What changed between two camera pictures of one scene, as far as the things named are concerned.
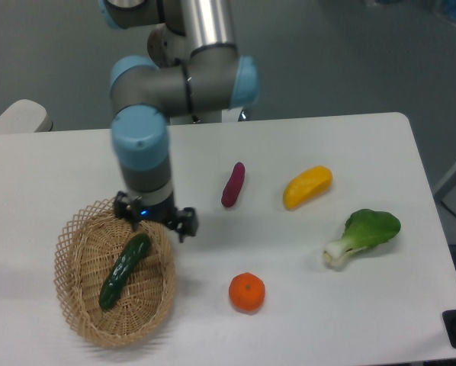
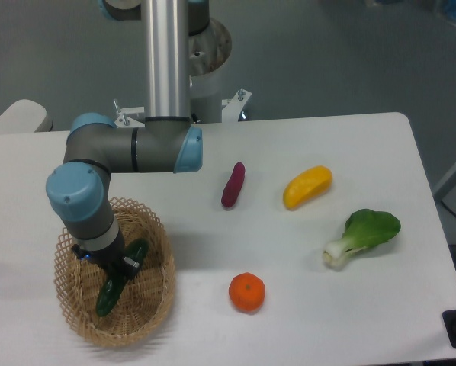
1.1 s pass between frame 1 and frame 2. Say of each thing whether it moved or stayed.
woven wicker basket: stayed
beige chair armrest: stayed
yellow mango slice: stayed
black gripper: moved
